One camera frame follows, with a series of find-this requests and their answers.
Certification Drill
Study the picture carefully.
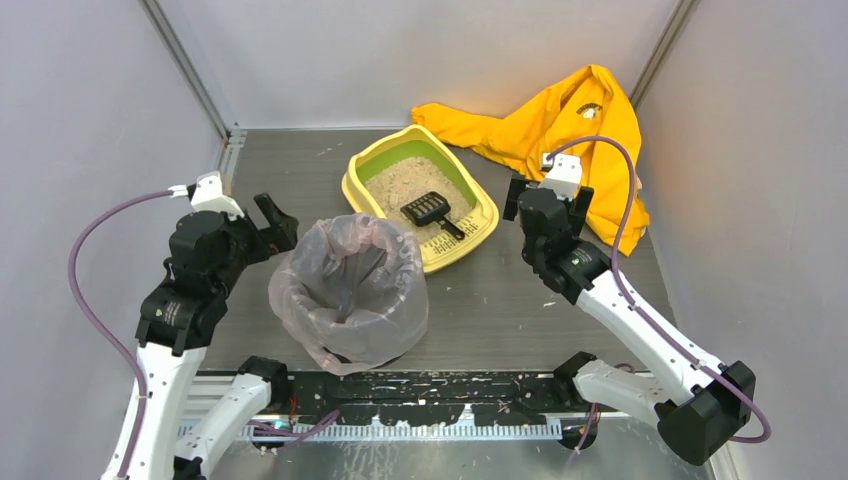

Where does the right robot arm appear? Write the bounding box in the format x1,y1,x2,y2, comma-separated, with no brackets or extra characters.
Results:
503,174,756,466

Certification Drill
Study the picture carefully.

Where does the bin with pink bag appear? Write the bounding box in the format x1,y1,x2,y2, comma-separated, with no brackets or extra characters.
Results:
268,213,429,376

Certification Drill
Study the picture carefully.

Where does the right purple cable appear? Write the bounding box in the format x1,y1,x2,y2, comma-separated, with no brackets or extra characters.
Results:
544,135,773,445

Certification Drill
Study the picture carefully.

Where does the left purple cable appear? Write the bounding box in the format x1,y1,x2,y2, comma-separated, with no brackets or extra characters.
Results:
67,188,190,480

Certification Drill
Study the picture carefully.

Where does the purple cable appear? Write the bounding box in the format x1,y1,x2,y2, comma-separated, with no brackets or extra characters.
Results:
67,188,190,480
544,135,773,445

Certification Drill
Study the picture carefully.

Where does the cat litter sand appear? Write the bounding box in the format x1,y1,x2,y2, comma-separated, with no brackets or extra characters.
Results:
365,156,473,244

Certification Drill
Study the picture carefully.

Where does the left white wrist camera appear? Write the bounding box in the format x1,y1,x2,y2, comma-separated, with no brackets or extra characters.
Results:
168,171,245,220

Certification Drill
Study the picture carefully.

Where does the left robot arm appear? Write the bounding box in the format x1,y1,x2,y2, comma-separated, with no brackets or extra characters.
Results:
102,193,298,479

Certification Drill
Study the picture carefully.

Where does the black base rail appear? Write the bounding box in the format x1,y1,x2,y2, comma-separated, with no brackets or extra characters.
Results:
254,370,589,442

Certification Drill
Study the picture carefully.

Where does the black litter scoop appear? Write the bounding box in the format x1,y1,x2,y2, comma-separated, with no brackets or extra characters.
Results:
400,191,466,241

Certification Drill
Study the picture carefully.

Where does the yellow sweatshirt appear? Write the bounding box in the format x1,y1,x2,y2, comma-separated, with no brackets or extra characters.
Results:
411,64,650,255

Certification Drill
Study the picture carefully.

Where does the yellow green litter box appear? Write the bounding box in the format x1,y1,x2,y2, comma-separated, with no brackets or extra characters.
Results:
341,125,499,273

